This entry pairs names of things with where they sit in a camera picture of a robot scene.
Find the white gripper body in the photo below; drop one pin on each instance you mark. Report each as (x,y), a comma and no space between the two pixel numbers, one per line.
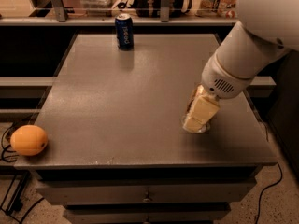
(220,80)

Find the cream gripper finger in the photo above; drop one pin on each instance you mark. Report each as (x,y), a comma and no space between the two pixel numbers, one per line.
(214,108)
(196,93)

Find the orange patterned soda can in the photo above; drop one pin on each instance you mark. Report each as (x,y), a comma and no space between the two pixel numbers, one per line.
(196,118)

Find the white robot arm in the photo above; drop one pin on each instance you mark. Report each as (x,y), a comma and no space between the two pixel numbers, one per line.
(266,31)

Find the blue Pepsi can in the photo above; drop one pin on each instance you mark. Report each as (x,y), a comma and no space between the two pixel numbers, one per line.
(124,31)

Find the black backpack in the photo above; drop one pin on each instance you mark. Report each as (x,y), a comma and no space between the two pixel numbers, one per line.
(152,8)

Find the grey cabinet with drawers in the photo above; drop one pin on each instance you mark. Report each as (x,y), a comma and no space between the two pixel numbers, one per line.
(114,122)

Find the metal drawer knob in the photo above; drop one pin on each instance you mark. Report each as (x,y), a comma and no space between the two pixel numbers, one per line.
(147,199)

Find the orange fruit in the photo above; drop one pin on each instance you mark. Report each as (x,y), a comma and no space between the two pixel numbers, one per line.
(29,140)

